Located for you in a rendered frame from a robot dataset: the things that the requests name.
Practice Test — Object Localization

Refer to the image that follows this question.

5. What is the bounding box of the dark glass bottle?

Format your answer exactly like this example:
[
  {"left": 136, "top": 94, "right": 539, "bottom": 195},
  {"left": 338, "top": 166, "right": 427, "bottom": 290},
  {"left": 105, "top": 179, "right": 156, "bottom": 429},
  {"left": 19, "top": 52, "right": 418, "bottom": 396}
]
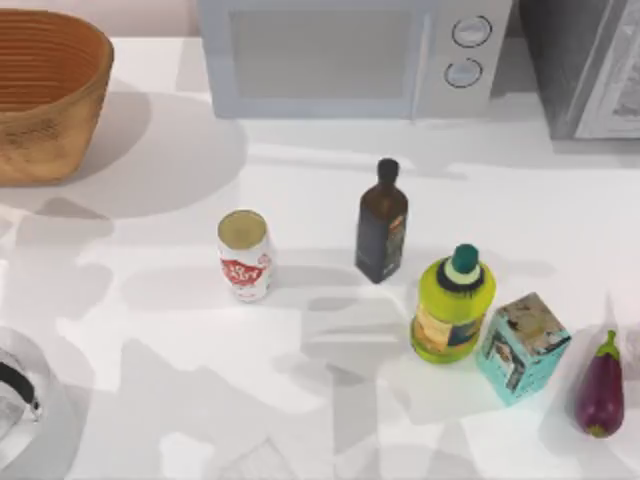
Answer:
[{"left": 354, "top": 157, "right": 412, "bottom": 285}]

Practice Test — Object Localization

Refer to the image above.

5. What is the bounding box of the red and white can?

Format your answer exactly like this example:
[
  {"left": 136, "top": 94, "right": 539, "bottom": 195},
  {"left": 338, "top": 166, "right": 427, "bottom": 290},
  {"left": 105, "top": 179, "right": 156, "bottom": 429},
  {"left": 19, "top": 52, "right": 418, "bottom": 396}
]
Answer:
[{"left": 216, "top": 208, "right": 274, "bottom": 304}]

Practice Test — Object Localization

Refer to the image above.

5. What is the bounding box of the green bottle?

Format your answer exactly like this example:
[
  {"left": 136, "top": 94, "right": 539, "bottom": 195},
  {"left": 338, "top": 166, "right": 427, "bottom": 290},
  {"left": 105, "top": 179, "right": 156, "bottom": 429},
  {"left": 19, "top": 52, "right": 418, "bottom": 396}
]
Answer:
[{"left": 409, "top": 242, "right": 498, "bottom": 368}]

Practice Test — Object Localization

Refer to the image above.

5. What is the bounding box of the pale microwave oven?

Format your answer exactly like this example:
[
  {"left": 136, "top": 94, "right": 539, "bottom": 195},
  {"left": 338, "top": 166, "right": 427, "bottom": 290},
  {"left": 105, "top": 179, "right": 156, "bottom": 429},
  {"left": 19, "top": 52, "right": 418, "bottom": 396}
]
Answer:
[{"left": 195, "top": 0, "right": 513, "bottom": 122}]

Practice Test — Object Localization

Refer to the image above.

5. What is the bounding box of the microwave door with window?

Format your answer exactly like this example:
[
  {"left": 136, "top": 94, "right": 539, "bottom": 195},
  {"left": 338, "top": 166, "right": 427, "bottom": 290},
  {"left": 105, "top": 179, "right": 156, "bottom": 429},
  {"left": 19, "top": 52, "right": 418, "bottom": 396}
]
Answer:
[{"left": 197, "top": 0, "right": 432, "bottom": 122}]

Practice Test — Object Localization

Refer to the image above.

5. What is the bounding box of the round microwave knob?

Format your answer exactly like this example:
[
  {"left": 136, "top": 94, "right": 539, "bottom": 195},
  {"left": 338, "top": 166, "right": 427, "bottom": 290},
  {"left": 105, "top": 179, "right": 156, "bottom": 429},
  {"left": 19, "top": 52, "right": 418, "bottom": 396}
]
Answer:
[
  {"left": 451, "top": 14, "right": 494, "bottom": 50},
  {"left": 443, "top": 56, "right": 485, "bottom": 90}
]

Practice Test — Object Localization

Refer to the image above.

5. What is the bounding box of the teal carton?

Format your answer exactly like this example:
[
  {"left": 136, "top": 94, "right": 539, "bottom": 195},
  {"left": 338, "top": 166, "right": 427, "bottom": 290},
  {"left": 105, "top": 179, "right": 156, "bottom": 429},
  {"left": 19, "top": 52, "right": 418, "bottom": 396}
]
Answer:
[{"left": 474, "top": 291, "right": 573, "bottom": 408}]

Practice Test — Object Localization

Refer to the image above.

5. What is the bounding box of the brown woven basket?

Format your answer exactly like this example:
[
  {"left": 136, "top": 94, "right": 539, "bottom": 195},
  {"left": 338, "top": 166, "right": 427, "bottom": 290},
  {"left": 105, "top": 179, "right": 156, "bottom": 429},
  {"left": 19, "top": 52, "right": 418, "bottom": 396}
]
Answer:
[{"left": 0, "top": 10, "right": 116, "bottom": 189}]

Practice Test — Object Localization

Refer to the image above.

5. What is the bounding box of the purple eggplant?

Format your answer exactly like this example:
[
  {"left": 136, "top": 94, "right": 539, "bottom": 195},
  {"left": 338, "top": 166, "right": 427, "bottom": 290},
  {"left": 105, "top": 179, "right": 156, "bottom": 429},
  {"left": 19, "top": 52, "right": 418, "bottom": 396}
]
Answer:
[{"left": 573, "top": 329, "right": 626, "bottom": 440}]

